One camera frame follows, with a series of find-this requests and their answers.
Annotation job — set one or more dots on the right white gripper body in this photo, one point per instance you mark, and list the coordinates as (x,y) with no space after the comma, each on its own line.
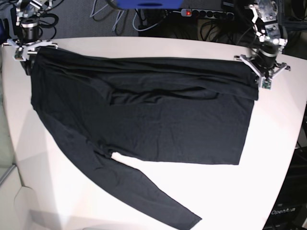
(22,52)

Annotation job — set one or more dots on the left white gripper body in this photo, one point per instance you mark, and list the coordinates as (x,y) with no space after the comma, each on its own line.
(264,74)

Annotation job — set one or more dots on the dark navy long-sleeve shirt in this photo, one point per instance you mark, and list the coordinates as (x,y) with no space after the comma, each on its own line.
(154,109)

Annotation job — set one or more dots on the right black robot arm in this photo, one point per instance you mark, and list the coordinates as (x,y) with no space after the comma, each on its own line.
(31,18)

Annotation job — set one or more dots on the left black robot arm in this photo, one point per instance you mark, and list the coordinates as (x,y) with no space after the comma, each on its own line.
(273,39)

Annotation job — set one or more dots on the black power adapter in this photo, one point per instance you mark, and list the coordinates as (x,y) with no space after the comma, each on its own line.
(14,30)

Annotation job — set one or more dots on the blue plastic box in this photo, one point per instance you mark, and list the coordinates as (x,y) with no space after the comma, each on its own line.
(149,4)

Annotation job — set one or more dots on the black OpenArm control box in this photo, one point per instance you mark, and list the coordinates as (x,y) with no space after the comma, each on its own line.
(290,209)

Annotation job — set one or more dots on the white power strip red switch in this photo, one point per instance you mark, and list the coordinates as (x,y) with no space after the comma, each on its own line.
(207,14)

